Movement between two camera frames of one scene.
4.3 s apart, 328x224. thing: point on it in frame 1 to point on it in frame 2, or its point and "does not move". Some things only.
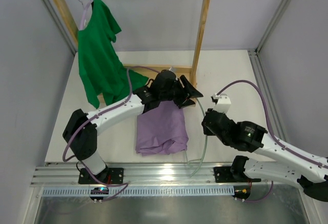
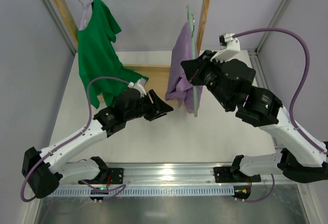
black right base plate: (225, 175) does not move
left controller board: (98, 190) does not move
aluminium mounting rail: (133, 176) does not move
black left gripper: (181, 94) to (149, 106)
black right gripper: (211, 122) to (202, 71)
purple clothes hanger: (82, 16) does not move
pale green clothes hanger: (203, 158) to (191, 23)
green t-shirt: (102, 72) does not move
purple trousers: (162, 130) to (179, 89)
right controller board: (242, 192) does not move
